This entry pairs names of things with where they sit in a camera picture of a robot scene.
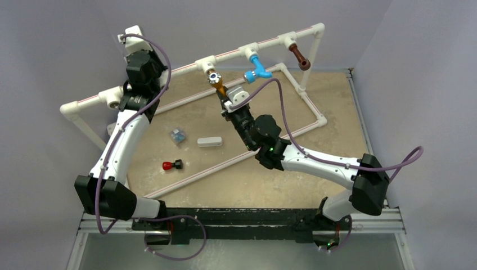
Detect orange water faucet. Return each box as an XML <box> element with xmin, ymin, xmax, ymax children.
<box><xmin>207</xmin><ymin>69</ymin><xmax>226</xmax><ymax>95</ymax></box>

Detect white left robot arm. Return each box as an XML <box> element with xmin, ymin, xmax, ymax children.
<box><xmin>74</xmin><ymin>50</ymin><xmax>168</xmax><ymax>230</ymax></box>

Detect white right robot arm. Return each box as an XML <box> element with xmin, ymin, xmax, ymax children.
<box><xmin>216</xmin><ymin>88</ymin><xmax>390</xmax><ymax>229</ymax></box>

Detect blue water faucet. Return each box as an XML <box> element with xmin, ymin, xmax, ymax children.
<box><xmin>244</xmin><ymin>55</ymin><xmax>272</xmax><ymax>84</ymax></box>

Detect brown water faucet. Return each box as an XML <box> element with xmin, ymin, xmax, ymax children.
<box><xmin>289</xmin><ymin>43</ymin><xmax>311</xmax><ymax>71</ymax></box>

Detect white plastic case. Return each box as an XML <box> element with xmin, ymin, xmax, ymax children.
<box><xmin>197</xmin><ymin>137</ymin><xmax>223</xmax><ymax>147</ymax></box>

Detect clear bag blue parts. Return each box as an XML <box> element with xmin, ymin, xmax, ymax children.
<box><xmin>169</xmin><ymin>128</ymin><xmax>187</xmax><ymax>145</ymax></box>

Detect red black faucet piece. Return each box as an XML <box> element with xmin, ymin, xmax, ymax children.
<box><xmin>162</xmin><ymin>159</ymin><xmax>183</xmax><ymax>171</ymax></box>

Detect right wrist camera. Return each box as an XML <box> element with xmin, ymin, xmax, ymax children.
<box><xmin>223</xmin><ymin>85</ymin><xmax>250</xmax><ymax>113</ymax></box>

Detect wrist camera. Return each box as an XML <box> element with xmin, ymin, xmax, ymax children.
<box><xmin>223</xmin><ymin>85</ymin><xmax>250</xmax><ymax>113</ymax></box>
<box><xmin>117</xmin><ymin>25</ymin><xmax>154</xmax><ymax>56</ymax></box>

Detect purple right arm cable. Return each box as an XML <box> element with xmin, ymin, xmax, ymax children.
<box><xmin>229</xmin><ymin>78</ymin><xmax>425</xmax><ymax>183</ymax></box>

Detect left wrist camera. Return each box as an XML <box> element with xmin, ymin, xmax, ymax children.
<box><xmin>117</xmin><ymin>25</ymin><xmax>154</xmax><ymax>56</ymax></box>

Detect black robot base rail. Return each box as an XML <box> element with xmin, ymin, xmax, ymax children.
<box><xmin>132</xmin><ymin>208</ymin><xmax>352</xmax><ymax>247</ymax></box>

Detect white PVC pipe frame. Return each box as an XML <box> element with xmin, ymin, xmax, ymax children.
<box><xmin>59</xmin><ymin>22</ymin><xmax>329</xmax><ymax>199</ymax></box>

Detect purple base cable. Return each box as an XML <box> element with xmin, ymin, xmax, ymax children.
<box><xmin>144</xmin><ymin>218</ymin><xmax>208</xmax><ymax>262</ymax></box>

